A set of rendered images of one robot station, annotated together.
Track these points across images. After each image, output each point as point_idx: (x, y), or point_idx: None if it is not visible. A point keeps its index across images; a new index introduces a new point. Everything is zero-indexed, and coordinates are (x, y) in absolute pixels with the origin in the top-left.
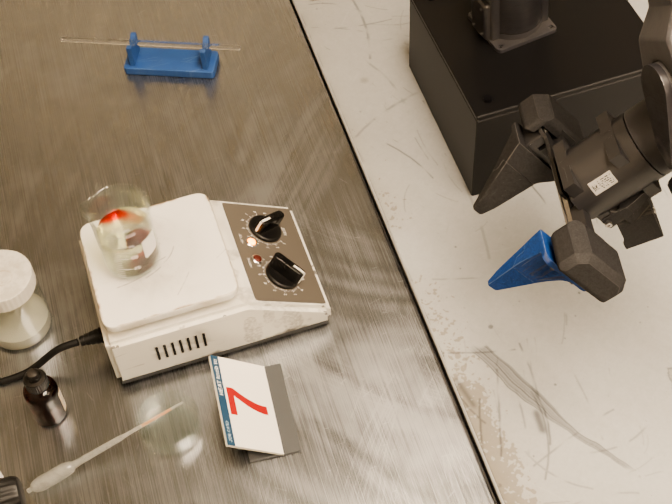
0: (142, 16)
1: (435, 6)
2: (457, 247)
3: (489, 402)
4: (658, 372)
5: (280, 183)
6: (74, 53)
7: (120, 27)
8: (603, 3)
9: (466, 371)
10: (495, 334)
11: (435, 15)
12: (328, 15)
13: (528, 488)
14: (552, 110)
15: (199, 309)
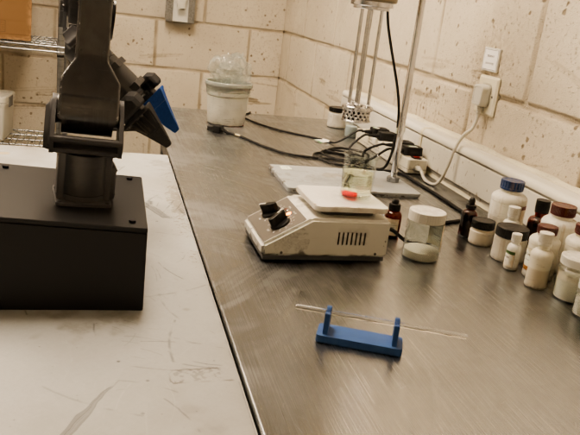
0: (400, 383)
1: (132, 217)
2: (159, 240)
3: (171, 208)
4: None
5: (266, 275)
6: (457, 366)
7: (419, 378)
8: (1, 188)
9: (178, 215)
10: (155, 219)
11: (135, 214)
12: (203, 353)
13: (167, 194)
14: (128, 92)
15: None
